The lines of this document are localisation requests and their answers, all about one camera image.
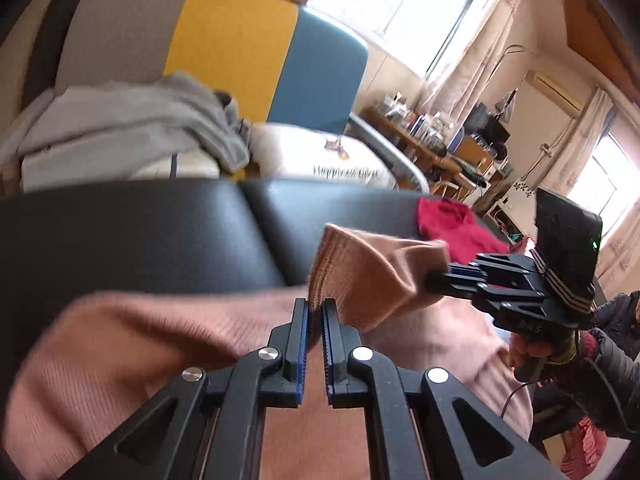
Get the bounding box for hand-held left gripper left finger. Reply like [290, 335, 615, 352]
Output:
[50, 298, 312, 480]

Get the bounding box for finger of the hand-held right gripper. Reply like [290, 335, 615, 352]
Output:
[447, 252, 540, 282]
[424, 270, 548, 318]

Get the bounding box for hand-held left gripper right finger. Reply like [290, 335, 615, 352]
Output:
[321, 298, 568, 480]

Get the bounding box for pink knit sweater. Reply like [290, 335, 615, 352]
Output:
[2, 223, 533, 480]

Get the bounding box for person's right forearm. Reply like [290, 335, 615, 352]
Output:
[545, 290, 640, 441]

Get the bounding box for person's right hand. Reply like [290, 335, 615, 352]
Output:
[507, 329, 555, 370]

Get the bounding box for red garment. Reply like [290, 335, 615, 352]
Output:
[416, 196, 511, 265]

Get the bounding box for white low cabinet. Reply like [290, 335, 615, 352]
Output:
[492, 177, 541, 241]

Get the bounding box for side window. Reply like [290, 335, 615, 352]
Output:
[567, 132, 640, 246]

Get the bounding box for black monitor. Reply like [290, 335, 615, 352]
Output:
[465, 102, 511, 143]

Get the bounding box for grey hanging bag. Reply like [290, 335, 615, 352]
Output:
[495, 89, 518, 123]

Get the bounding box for wooden desk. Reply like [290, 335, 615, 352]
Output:
[362, 107, 463, 181]

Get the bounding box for group of desk jars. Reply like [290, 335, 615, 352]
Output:
[372, 92, 458, 143]

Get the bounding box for white printed pillow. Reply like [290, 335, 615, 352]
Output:
[247, 122, 401, 191]

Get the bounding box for white cushion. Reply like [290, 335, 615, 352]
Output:
[131, 149, 221, 179]

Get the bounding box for large bright window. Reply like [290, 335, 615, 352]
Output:
[305, 0, 501, 81]

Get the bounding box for grey garment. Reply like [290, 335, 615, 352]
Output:
[0, 71, 251, 193]

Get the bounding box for grey yellow blue sofa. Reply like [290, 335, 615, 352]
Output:
[55, 0, 431, 193]

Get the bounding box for black upright panel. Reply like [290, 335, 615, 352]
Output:
[20, 0, 103, 111]

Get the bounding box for black cable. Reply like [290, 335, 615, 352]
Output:
[500, 382, 531, 418]

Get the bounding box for wall air conditioner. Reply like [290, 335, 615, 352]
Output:
[522, 69, 586, 113]

